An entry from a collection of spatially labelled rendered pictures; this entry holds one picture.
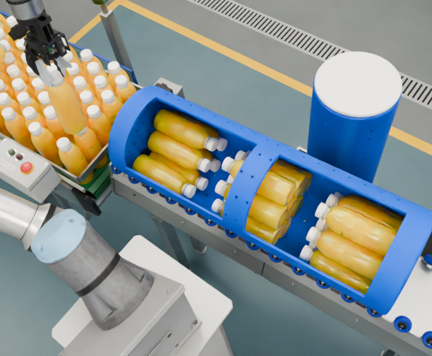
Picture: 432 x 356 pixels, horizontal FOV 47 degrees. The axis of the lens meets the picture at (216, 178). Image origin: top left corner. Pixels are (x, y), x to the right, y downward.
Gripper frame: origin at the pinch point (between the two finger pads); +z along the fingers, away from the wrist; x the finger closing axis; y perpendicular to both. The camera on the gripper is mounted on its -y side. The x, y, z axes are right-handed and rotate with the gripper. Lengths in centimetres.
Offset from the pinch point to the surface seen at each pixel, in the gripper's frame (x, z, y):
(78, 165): -3.7, 34.9, -3.2
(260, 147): 18, 15, 53
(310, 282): 7, 49, 76
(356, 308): 7, 50, 90
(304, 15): 203, 110, -36
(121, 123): 5.4, 14.6, 14.9
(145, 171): 3.5, 30.3, 21.2
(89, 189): -4.2, 46.3, -2.4
